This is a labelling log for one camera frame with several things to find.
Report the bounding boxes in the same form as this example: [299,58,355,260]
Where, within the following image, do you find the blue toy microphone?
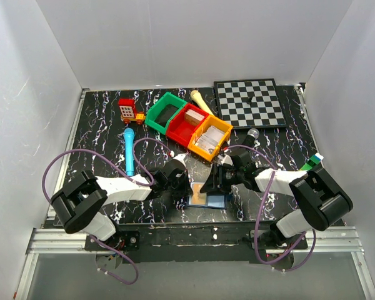
[123,128,134,177]

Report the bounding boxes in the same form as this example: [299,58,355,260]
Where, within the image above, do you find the red plastic bin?
[166,103,209,148]

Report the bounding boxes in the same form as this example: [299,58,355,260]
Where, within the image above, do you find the green lego brick stack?
[300,152,324,171]

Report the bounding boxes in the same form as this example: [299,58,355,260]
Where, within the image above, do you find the red yellow toy train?
[118,98,146,125]

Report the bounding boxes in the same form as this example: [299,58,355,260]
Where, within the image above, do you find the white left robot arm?
[50,154,193,241]

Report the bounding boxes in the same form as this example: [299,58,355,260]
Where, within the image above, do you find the yellow plastic bin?
[187,115,233,162]

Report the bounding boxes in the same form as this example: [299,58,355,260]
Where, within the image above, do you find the black silver microphone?
[242,128,260,148]

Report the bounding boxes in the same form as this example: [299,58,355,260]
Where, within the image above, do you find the navy blue card holder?
[186,193,232,209]

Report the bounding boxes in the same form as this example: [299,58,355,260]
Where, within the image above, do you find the white cards stack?
[195,126,224,154]

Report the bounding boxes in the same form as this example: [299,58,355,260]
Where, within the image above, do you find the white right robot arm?
[200,145,353,247]

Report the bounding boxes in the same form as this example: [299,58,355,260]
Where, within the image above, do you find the black white chessboard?
[214,78,287,129]

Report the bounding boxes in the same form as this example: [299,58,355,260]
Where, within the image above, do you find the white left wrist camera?
[170,152,187,166]

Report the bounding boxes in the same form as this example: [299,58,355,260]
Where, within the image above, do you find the green plastic bin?
[145,92,187,135]

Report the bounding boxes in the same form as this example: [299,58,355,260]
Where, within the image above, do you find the cream toy microphone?
[190,90,213,115]

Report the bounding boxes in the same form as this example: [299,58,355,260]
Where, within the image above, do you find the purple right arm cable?
[220,144,316,272]

